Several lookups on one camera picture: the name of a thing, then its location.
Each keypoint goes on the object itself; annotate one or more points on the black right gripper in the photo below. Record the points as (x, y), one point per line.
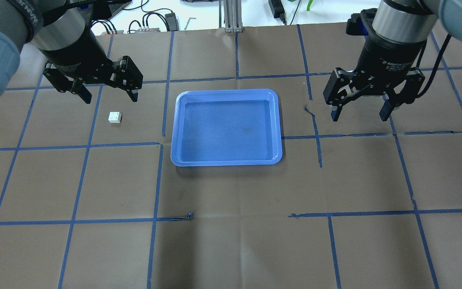
(389, 53)

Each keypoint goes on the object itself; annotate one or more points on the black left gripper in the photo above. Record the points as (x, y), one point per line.
(75, 53)

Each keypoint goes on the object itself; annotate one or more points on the white building block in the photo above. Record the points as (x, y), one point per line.
(115, 117)

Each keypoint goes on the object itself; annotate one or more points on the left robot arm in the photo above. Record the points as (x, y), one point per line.
(47, 24)

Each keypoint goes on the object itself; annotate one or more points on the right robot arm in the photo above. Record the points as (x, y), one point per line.
(395, 34)

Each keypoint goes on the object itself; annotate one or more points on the blue plastic tray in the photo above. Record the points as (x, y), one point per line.
(226, 128)

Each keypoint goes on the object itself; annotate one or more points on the black power adapter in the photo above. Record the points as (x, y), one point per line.
(171, 21)

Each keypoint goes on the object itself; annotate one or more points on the brown paper table cover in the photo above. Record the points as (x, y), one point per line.
(229, 173)

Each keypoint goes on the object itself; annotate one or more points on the aluminium frame post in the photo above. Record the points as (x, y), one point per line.
(230, 15)

